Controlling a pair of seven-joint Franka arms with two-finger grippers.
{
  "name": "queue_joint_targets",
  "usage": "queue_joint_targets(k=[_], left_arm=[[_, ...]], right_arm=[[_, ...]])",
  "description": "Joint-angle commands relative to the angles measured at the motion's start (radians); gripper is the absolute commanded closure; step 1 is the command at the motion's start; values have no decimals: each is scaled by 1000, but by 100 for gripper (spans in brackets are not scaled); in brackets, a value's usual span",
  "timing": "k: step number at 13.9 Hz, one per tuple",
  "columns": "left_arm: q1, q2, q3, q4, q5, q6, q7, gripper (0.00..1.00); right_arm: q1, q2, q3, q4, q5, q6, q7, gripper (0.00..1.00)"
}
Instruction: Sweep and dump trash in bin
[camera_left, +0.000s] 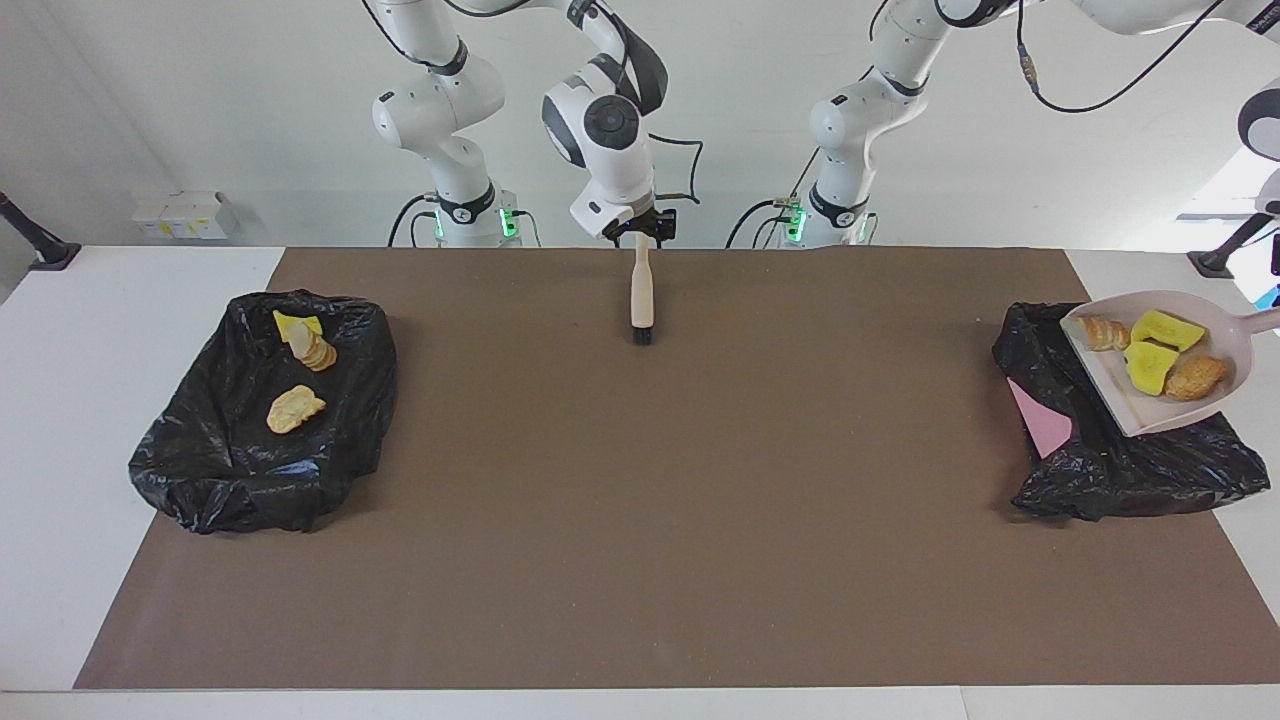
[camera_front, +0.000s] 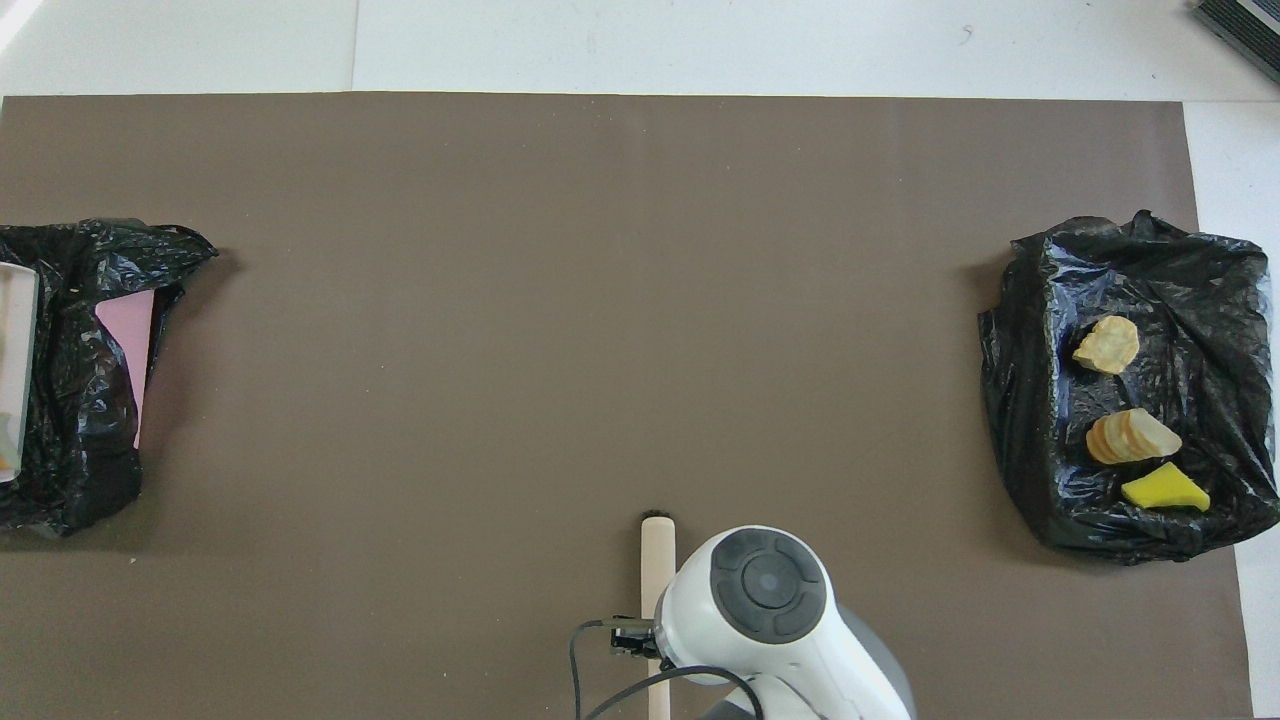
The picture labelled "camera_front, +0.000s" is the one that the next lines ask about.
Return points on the black trash bag lined bin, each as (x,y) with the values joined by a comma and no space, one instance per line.
(1220,300)

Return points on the brown table mat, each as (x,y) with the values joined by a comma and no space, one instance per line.
(500,300)

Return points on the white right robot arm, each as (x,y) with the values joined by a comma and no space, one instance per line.
(770,620)

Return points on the beige plastic dustpan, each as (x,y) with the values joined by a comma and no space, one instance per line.
(18,370)

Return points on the black trash bag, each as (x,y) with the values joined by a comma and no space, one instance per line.
(80,440)

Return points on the pink plastic bin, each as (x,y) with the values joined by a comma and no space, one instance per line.
(128,340)

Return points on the yellow sponge wedge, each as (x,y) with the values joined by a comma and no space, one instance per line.
(1165,489)

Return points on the pale bread chunk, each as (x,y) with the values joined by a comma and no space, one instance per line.
(1107,345)

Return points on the beige hand brush black bristles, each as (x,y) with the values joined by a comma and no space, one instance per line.
(657,560)

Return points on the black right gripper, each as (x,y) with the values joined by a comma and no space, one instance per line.
(632,638)

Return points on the dark grey ribbed device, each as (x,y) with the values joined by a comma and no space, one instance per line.
(1245,30)

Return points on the sliced bread loaf piece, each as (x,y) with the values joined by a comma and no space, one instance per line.
(1130,437)

